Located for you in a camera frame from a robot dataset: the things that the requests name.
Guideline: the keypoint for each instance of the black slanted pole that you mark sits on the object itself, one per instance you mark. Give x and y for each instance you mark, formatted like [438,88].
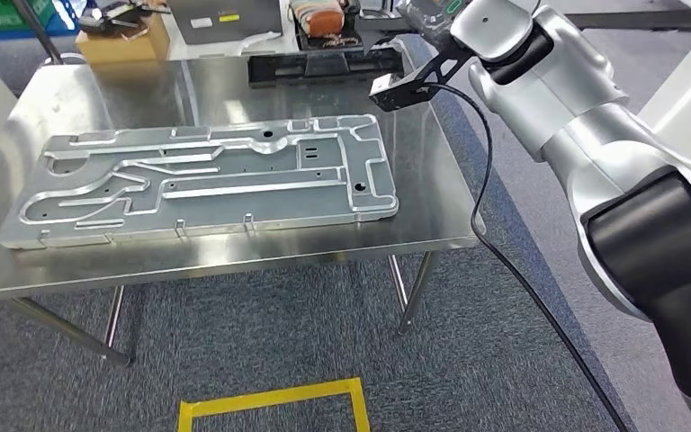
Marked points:
[38,33]

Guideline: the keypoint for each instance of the black tray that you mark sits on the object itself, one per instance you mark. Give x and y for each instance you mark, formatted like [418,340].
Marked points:
[351,33]

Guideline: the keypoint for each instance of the machined aluminium fixture plate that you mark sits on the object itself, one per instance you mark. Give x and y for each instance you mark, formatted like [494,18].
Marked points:
[232,179]

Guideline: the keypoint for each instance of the black camera bracket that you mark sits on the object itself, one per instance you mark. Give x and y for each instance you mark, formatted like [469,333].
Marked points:
[435,71]

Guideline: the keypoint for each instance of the stainless steel workbench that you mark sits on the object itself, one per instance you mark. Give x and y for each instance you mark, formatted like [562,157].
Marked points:
[429,197]

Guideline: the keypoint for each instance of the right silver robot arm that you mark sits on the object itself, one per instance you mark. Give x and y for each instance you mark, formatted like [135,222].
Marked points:
[590,119]

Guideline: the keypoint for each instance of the grey case with labels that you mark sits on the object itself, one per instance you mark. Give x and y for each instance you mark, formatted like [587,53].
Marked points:
[250,30]

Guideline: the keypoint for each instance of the black plastic panel part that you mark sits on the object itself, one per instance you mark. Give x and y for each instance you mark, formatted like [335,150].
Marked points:
[321,68]

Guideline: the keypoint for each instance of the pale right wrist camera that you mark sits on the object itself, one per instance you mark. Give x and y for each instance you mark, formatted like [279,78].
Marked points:
[390,95]

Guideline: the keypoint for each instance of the green plastic crate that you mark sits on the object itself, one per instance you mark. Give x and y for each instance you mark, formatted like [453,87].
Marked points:
[0,15]

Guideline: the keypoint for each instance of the brown cardboard box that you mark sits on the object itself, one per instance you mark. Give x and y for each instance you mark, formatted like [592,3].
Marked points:
[125,50]

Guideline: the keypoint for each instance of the black tool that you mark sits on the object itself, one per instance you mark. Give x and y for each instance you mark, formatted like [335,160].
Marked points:
[107,21]

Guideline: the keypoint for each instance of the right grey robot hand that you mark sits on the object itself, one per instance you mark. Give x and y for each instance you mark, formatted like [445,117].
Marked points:
[432,15]

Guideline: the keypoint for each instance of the orange striped pouch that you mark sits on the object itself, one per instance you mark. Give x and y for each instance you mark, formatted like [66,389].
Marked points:
[321,21]

